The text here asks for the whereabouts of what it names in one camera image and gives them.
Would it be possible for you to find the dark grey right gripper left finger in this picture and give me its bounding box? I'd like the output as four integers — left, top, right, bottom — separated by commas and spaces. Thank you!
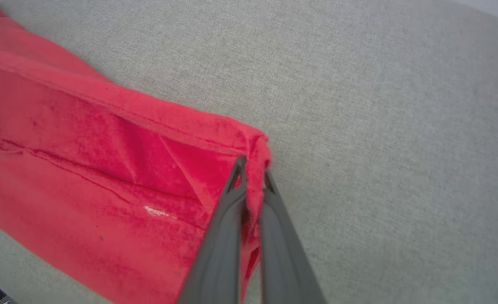
176, 155, 249, 304

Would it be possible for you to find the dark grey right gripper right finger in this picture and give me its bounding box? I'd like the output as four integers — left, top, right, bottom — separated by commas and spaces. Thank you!
258, 169, 328, 304

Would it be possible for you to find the red t-shirt with white sleeves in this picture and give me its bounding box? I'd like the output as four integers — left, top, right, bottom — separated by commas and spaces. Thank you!
0, 0, 272, 304

